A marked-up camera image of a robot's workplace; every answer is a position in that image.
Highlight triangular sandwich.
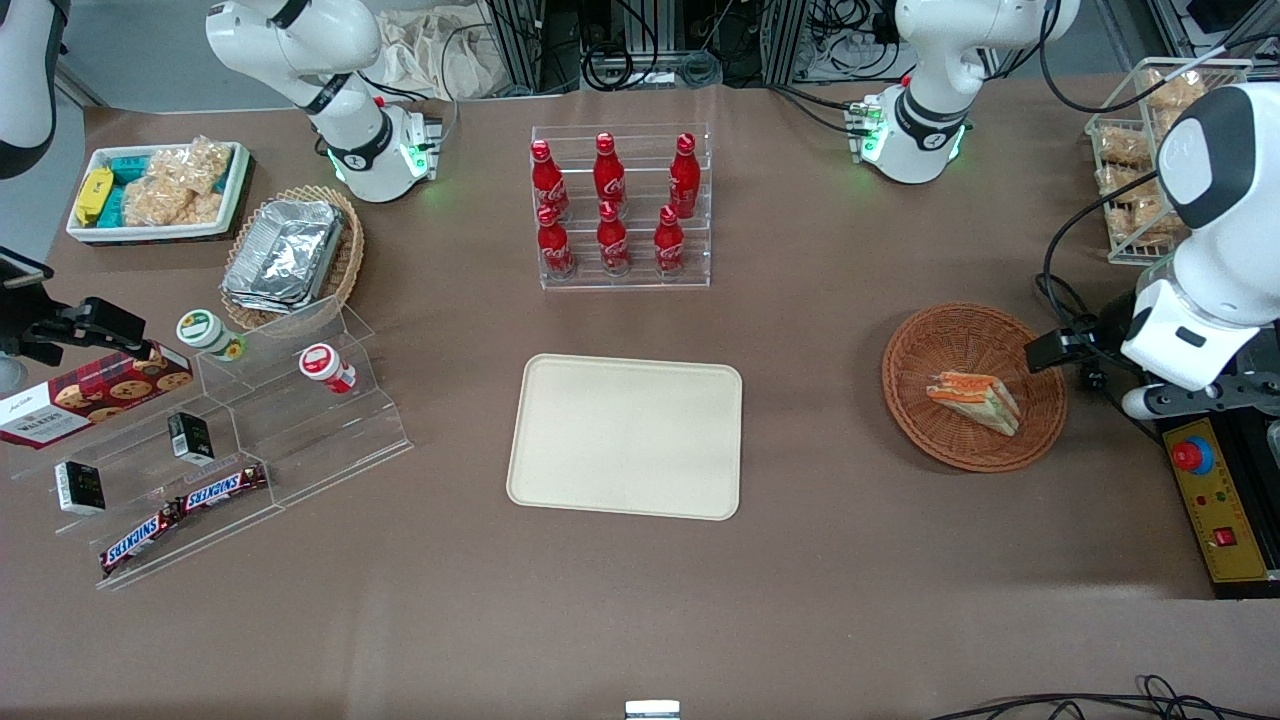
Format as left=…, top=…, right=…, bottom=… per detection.
left=925, top=371, right=1022, bottom=437

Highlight round brown wicker basket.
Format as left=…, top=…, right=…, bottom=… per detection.
left=881, top=302, right=1069, bottom=474

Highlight oval light wicker basket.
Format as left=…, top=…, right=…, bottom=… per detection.
left=219, top=184, right=366, bottom=333

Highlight beige rectangular tray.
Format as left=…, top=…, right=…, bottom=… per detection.
left=505, top=352, right=744, bottom=522

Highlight red Walkers cookie box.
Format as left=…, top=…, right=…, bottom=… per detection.
left=0, top=342, right=195, bottom=450

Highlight yellow snack packet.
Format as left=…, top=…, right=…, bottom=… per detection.
left=74, top=166, right=115, bottom=228

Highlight green lid white cup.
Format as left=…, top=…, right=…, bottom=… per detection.
left=176, top=309, right=247, bottom=363

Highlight bagged fried snack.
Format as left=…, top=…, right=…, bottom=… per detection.
left=1094, top=124, right=1153, bottom=167
left=1140, top=67, right=1209, bottom=113
left=1098, top=165, right=1186, bottom=248

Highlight clear bag rice crackers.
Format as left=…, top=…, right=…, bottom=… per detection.
left=123, top=178, right=224, bottom=228
left=148, top=137, right=234, bottom=198

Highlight small black carton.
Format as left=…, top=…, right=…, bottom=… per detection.
left=54, top=459, right=107, bottom=517
left=166, top=410, right=215, bottom=467

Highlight teal snack packet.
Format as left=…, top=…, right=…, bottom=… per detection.
left=100, top=150, right=153, bottom=228

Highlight black yellow control box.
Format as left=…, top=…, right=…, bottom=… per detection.
left=1155, top=414, right=1280, bottom=601

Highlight white rectangular snack bin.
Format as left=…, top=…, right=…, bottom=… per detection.
left=65, top=140, right=252, bottom=246

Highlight stack of foil containers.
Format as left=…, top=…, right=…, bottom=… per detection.
left=221, top=198, right=346, bottom=316

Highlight Snickers chocolate bar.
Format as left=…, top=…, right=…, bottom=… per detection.
left=99, top=502, right=187, bottom=578
left=177, top=462, right=270, bottom=514

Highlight clear acrylic step stand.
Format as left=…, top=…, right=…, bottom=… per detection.
left=8, top=294, right=416, bottom=592

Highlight red lid white cup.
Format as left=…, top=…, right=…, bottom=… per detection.
left=298, top=342, right=358, bottom=395

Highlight red cola bottle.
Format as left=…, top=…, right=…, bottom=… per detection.
left=529, top=139, right=571, bottom=222
left=653, top=204, right=688, bottom=277
left=595, top=199, right=632, bottom=277
left=592, top=131, right=629, bottom=215
left=667, top=132, right=702, bottom=220
left=535, top=204, right=578, bottom=280

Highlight beige cloth bag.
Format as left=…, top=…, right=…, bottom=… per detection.
left=375, top=8, right=501, bottom=102

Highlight clear acrylic bottle rack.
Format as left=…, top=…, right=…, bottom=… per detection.
left=529, top=122, right=712, bottom=292

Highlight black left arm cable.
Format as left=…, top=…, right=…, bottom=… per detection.
left=1040, top=168, right=1163, bottom=331

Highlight wire mesh snack basket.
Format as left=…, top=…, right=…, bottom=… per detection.
left=1084, top=56, right=1253, bottom=267

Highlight black floor cables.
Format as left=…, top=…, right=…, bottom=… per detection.
left=928, top=674, right=1280, bottom=720

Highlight aluminium frame with cables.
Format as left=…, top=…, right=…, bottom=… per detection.
left=485, top=0, right=906, bottom=93

